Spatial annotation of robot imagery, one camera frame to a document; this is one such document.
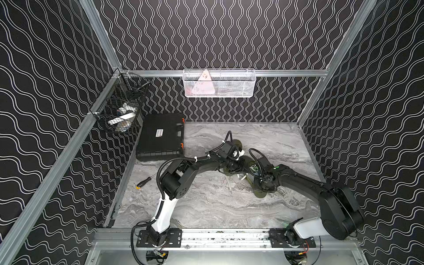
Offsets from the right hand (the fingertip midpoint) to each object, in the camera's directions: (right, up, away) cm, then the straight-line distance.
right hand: (257, 187), depth 88 cm
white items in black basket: (-63, +35, -15) cm, 74 cm away
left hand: (-4, +11, -1) cm, 11 cm away
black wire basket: (-76, +57, +10) cm, 95 cm away
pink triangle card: (-29, +56, +2) cm, 63 cm away
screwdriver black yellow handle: (-64, +1, +1) cm, 64 cm away
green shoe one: (-8, +23, +18) cm, 30 cm away
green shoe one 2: (-1, -1, -6) cm, 6 cm away
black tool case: (-56, +28, +15) cm, 65 cm away
